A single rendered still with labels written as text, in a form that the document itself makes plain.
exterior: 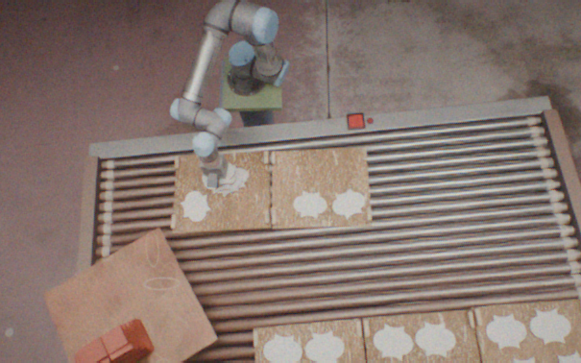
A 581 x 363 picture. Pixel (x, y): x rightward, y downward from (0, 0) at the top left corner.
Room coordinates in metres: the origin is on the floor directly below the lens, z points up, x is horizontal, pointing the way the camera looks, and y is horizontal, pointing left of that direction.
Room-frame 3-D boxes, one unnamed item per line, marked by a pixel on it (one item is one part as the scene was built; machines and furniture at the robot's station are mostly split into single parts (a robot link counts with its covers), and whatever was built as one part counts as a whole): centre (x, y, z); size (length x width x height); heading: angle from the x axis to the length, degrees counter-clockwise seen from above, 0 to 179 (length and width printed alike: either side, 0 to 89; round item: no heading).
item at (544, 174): (0.73, -0.12, 0.90); 1.95 x 0.05 x 0.05; 86
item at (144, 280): (0.33, 0.69, 1.03); 0.50 x 0.50 x 0.02; 23
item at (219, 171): (0.82, 0.30, 1.15); 0.12 x 0.09 x 0.16; 163
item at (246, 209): (0.81, 0.31, 0.93); 0.41 x 0.35 x 0.02; 83
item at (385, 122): (1.05, -0.14, 0.89); 2.08 x 0.09 x 0.06; 86
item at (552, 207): (0.58, -0.11, 0.90); 1.95 x 0.05 x 0.05; 86
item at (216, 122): (0.93, 0.26, 1.31); 0.11 x 0.11 x 0.08; 57
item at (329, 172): (0.76, -0.11, 0.93); 0.41 x 0.35 x 0.02; 82
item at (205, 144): (0.84, 0.29, 1.31); 0.09 x 0.08 x 0.11; 147
